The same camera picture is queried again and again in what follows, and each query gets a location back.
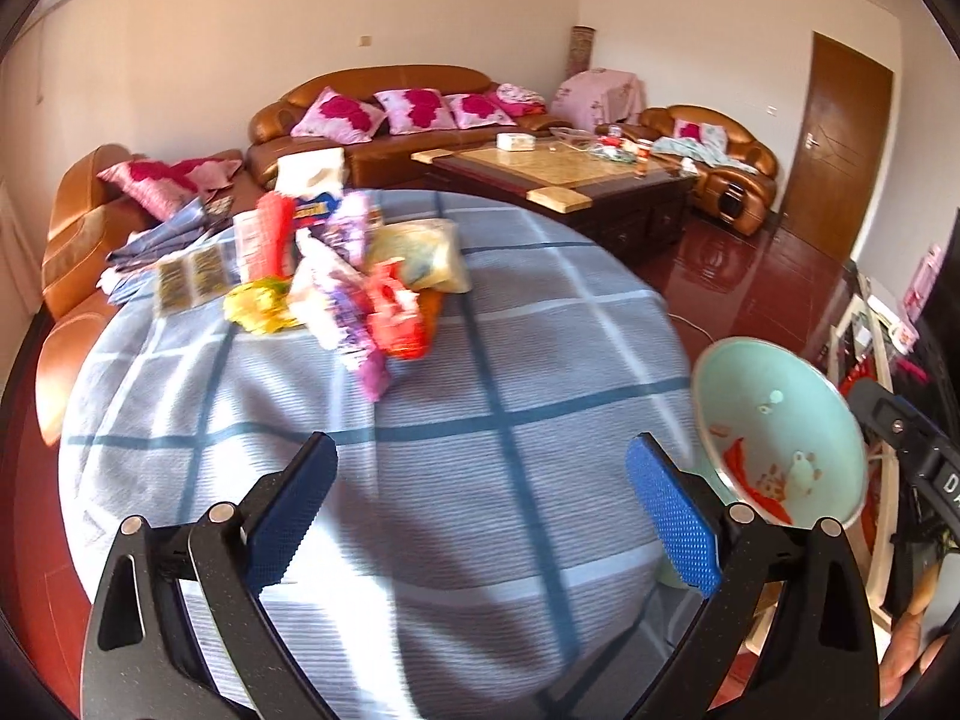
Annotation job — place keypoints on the pink bottle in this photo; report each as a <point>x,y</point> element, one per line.
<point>924,281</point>

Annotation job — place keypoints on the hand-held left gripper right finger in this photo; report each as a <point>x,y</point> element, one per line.
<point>675,517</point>

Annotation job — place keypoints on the patterned cloth bundle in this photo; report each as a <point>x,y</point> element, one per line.
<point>619,154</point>

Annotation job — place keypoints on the brown leather armchair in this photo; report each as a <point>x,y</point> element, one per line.
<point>739,191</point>

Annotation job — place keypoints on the white tissue box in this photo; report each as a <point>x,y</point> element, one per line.
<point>514,142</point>

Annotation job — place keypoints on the purple foil wrapper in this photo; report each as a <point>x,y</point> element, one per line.
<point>352,225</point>

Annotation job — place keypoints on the white tv stand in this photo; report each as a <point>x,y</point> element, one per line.
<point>862,330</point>

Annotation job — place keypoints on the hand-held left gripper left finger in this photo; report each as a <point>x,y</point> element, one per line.
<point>292,502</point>

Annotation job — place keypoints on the pink floral cover cloth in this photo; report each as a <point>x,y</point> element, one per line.
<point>600,97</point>

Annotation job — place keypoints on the pink rose print pillow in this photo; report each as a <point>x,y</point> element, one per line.
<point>337,116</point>
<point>415,109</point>
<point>476,109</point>
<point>161,184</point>

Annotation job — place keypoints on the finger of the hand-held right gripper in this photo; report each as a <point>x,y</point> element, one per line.
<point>913,409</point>
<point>889,420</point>

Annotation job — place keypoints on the red foam net sleeve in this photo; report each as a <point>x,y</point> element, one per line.
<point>274,236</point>

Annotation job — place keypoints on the person's right hand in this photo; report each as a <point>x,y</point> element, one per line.
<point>911,652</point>

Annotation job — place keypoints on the grey blue plaid tablecloth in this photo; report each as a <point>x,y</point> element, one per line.
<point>420,480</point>

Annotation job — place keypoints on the folded pink blanket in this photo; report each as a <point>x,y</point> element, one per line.
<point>517,97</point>

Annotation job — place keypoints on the yellow plastic bag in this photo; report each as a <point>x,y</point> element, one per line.
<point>259,304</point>

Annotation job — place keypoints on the clear glass dish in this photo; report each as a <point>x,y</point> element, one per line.
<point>570,134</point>

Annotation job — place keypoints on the light blue cloth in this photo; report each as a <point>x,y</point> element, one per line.
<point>701,154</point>

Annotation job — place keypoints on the folded blue plaid cloth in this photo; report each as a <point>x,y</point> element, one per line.
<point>161,236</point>

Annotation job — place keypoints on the brown leather chaise sofa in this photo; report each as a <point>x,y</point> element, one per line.
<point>71,255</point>

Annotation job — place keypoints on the teal plastic bucket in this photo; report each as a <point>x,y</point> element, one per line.
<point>780,405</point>

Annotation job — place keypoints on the brown wooden door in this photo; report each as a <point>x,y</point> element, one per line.
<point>832,150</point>

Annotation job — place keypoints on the small pink rose pillow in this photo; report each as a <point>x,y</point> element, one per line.
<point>688,131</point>

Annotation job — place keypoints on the rolled patterned mat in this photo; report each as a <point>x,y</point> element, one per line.
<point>580,52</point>

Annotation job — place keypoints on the dark wooden coffee table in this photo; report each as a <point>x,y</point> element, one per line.
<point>615,217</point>

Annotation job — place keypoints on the orange mesh net bag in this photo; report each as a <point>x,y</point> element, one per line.
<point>394,315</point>

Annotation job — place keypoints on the white blue gable carton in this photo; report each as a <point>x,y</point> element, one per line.
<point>311,172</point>

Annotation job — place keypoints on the brown leather three-seat sofa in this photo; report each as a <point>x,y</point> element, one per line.
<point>390,154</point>

